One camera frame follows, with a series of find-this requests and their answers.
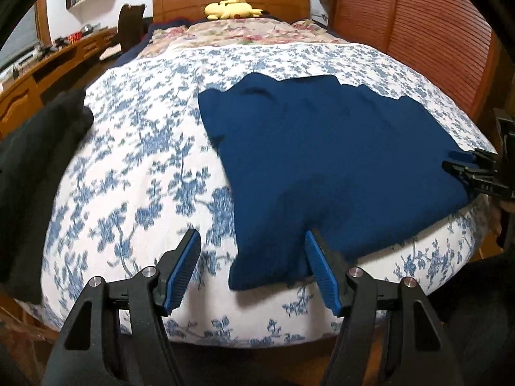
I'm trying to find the blue floral bed sheet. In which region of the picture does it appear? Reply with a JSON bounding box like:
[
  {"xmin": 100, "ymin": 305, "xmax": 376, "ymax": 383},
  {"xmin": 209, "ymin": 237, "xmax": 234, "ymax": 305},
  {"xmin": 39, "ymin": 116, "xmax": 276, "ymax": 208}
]
[{"xmin": 40, "ymin": 42, "xmax": 497, "ymax": 348}]

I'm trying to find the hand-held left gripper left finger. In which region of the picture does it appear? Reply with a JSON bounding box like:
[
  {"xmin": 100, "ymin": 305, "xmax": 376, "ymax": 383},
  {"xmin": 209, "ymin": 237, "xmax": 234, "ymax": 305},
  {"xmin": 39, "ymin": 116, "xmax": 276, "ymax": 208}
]
[{"xmin": 42, "ymin": 228, "xmax": 202, "ymax": 386}]

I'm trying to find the pink floral quilt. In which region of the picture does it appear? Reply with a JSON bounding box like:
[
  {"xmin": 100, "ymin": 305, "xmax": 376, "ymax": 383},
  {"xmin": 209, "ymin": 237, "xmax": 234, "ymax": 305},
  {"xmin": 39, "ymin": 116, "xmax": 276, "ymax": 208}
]
[{"xmin": 139, "ymin": 18, "xmax": 349, "ymax": 59}]

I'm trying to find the navy blue suit jacket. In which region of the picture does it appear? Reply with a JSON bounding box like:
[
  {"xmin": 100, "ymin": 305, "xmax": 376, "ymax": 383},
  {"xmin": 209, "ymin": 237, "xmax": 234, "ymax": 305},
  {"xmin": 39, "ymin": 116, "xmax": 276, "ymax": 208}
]
[{"xmin": 197, "ymin": 73, "xmax": 479, "ymax": 292}]

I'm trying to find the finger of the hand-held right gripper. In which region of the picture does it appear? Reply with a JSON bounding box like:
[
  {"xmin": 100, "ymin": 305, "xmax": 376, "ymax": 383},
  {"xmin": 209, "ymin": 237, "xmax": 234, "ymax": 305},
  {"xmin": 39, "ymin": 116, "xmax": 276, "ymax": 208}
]
[
  {"xmin": 463, "ymin": 175, "xmax": 511, "ymax": 201},
  {"xmin": 442, "ymin": 149, "xmax": 500, "ymax": 178}
]

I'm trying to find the wooden louvred wardrobe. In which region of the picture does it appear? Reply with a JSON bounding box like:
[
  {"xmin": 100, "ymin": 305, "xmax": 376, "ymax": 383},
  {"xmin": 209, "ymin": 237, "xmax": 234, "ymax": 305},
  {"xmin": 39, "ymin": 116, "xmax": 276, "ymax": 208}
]
[{"xmin": 322, "ymin": 0, "xmax": 503, "ymax": 129}]

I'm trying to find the grey window blind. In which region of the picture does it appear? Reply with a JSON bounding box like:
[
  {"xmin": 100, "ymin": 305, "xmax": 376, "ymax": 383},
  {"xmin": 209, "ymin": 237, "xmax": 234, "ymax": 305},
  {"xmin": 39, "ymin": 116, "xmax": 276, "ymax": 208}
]
[{"xmin": 0, "ymin": 8, "xmax": 41, "ymax": 73}]

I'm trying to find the long wooden desk cabinet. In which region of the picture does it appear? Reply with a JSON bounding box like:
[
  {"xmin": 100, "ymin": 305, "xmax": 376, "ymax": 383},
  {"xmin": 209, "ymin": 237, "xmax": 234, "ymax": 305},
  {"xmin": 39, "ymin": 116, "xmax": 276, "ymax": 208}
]
[{"xmin": 0, "ymin": 26, "xmax": 121, "ymax": 137}]

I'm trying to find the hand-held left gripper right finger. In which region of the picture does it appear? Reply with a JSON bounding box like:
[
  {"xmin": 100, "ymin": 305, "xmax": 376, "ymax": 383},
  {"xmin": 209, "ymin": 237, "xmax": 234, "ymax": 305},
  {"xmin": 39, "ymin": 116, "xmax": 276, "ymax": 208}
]
[{"xmin": 304, "ymin": 229, "xmax": 463, "ymax": 386}]

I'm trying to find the person's dark clothing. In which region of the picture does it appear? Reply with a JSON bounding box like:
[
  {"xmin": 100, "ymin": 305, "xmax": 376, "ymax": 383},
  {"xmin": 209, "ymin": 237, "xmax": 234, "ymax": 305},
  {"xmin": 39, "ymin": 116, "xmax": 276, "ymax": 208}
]
[{"xmin": 422, "ymin": 249, "xmax": 515, "ymax": 386}]

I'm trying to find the wooden window frame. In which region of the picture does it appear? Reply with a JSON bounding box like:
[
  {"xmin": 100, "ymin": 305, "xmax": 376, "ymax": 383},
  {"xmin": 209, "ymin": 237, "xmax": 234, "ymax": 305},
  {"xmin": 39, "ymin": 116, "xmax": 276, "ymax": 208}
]
[{"xmin": 34, "ymin": 0, "xmax": 53, "ymax": 49}]

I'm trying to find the black garment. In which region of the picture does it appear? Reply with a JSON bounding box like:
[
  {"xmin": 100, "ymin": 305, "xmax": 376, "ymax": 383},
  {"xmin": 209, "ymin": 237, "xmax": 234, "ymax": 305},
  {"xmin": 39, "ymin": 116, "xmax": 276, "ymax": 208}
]
[{"xmin": 0, "ymin": 87, "xmax": 95, "ymax": 306}]

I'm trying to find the dark blue pillow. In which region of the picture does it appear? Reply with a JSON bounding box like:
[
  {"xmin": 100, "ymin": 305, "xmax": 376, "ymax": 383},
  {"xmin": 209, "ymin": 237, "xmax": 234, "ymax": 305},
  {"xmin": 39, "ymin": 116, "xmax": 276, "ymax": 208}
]
[{"xmin": 148, "ymin": 17, "xmax": 194, "ymax": 33}]

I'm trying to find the yellow plush toy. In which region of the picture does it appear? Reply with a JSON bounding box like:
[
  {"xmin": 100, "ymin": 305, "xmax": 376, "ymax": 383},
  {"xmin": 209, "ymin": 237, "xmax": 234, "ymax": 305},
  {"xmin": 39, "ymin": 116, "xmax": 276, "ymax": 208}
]
[{"xmin": 204, "ymin": 0, "xmax": 269, "ymax": 21}]

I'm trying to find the dark brown chair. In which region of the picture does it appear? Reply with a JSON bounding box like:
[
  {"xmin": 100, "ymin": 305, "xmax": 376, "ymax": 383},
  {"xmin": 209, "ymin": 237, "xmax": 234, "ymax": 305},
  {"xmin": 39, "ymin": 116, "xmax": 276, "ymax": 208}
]
[{"xmin": 118, "ymin": 3, "xmax": 146, "ymax": 51}]

